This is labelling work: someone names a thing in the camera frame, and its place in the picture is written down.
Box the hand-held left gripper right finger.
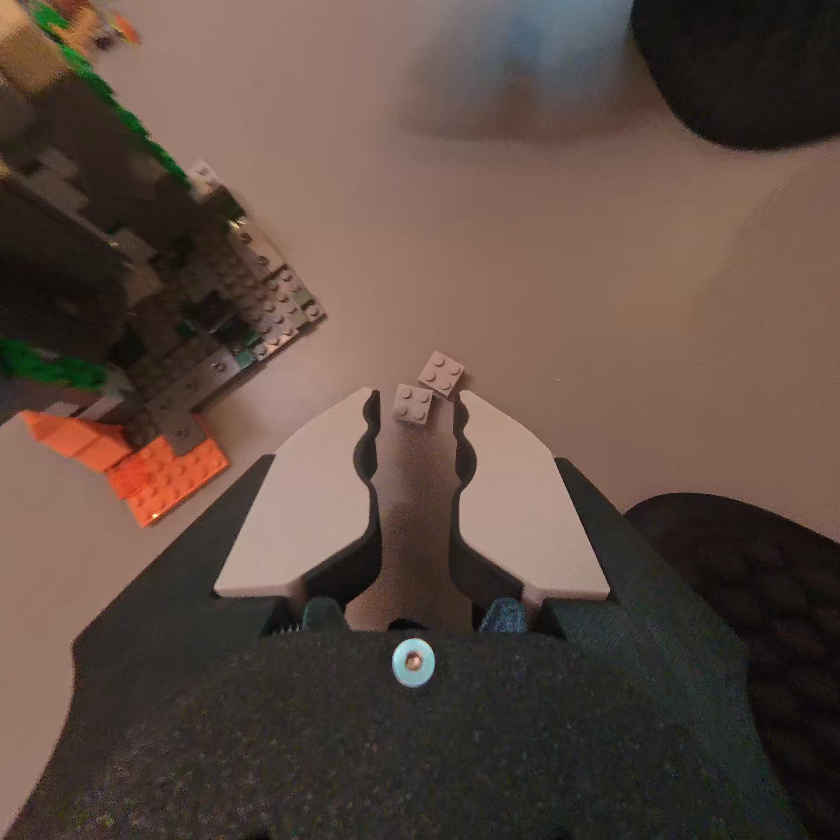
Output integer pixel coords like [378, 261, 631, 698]
[450, 389, 611, 610]

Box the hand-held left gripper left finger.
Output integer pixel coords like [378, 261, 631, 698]
[214, 387, 383, 613]

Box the grey square brick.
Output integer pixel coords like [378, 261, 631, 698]
[417, 350, 466, 400]
[392, 383, 434, 428]

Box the grey desk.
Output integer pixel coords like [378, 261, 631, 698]
[0, 0, 840, 821]

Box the toy brick model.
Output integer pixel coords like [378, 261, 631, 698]
[0, 0, 328, 530]

